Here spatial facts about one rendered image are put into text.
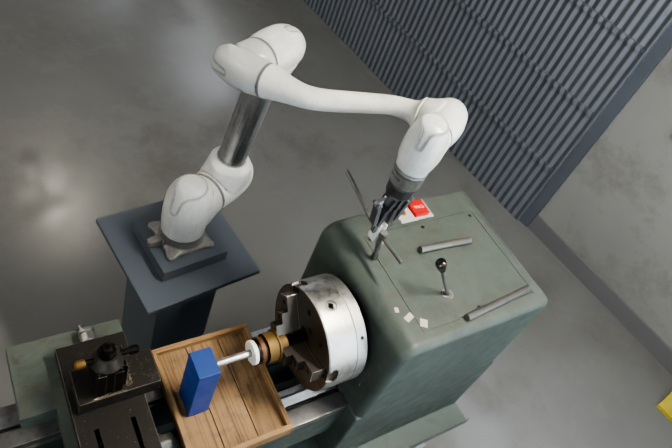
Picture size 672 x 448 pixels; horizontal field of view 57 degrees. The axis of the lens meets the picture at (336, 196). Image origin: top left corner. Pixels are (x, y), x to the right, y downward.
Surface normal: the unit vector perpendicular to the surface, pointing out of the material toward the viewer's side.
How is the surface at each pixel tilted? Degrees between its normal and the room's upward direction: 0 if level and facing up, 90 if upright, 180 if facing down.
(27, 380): 0
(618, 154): 90
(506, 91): 90
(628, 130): 90
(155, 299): 0
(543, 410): 0
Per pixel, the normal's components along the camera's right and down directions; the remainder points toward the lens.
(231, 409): 0.29, -0.67
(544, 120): -0.77, 0.25
